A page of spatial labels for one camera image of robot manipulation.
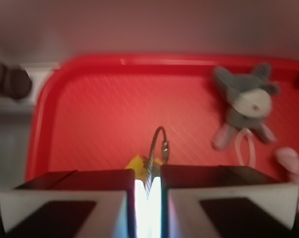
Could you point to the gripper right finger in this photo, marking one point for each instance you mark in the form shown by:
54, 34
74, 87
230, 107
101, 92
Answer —
226, 202

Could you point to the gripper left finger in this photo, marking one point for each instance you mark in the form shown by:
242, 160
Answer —
72, 204

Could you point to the yellow microfiber cloth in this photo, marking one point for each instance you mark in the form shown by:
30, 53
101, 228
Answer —
139, 164

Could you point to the pink plush pig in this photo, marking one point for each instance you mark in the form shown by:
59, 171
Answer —
288, 158

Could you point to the grey plush mouse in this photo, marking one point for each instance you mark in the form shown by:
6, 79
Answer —
249, 99

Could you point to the grey toy faucet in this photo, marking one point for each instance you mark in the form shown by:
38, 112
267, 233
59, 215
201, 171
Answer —
15, 83

